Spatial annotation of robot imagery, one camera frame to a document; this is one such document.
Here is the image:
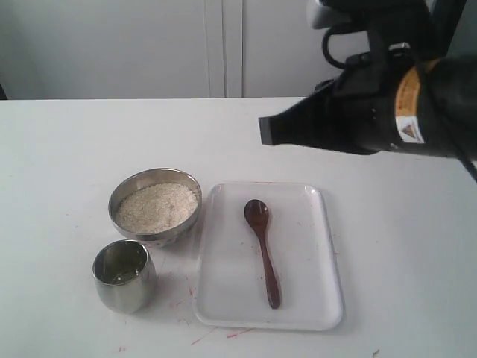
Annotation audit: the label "white plastic tray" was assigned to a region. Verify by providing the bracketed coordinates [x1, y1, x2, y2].
[193, 182, 343, 331]

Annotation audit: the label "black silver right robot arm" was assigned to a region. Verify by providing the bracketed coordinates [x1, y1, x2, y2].
[259, 16, 476, 162]

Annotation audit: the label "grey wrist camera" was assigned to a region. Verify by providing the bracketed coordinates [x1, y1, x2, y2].
[306, 0, 348, 30]

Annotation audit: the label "brown wooden spoon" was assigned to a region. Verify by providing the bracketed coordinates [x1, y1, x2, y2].
[244, 199, 281, 310]

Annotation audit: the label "white cabinet doors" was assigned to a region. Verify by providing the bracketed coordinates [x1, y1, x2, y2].
[1, 1, 338, 99]

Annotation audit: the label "small steel cup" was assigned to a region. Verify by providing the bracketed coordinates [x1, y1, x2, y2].
[92, 239, 158, 314]

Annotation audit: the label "steel bowl with rice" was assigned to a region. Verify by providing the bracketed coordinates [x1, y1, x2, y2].
[108, 168, 202, 247]

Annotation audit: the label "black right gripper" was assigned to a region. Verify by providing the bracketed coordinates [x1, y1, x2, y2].
[259, 22, 421, 155]

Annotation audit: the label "black cable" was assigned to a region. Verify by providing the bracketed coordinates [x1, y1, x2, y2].
[320, 0, 477, 186]

